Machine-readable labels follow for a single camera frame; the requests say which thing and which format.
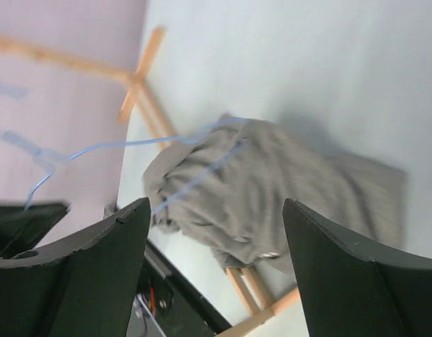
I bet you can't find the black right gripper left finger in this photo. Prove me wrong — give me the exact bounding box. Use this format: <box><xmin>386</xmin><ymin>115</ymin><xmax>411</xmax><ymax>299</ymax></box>
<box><xmin>0</xmin><ymin>198</ymin><xmax>151</xmax><ymax>336</ymax></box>

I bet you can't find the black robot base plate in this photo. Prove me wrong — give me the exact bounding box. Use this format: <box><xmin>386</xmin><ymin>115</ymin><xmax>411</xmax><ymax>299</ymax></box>
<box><xmin>126</xmin><ymin>242</ymin><xmax>232</xmax><ymax>336</ymax></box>

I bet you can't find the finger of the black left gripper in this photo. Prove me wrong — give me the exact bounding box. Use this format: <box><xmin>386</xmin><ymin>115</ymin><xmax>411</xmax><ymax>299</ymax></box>
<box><xmin>0</xmin><ymin>202</ymin><xmax>69</xmax><ymax>258</ymax></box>

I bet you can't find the wooden clothes rack frame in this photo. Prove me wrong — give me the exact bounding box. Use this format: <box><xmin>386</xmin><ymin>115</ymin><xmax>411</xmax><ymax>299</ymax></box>
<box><xmin>0</xmin><ymin>27</ymin><xmax>300</xmax><ymax>336</ymax></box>

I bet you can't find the blue wire hanger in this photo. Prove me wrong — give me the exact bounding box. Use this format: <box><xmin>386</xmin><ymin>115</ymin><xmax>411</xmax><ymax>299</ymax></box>
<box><xmin>0</xmin><ymin>117</ymin><xmax>248</xmax><ymax>215</ymax></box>

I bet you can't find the grey adidas t shirt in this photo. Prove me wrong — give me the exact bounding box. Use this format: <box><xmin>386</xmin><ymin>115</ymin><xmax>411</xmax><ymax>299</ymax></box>
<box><xmin>143</xmin><ymin>115</ymin><xmax>406</xmax><ymax>275</ymax></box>

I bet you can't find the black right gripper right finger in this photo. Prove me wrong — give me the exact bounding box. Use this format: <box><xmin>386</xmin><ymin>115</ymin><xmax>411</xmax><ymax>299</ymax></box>
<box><xmin>283</xmin><ymin>199</ymin><xmax>432</xmax><ymax>336</ymax></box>

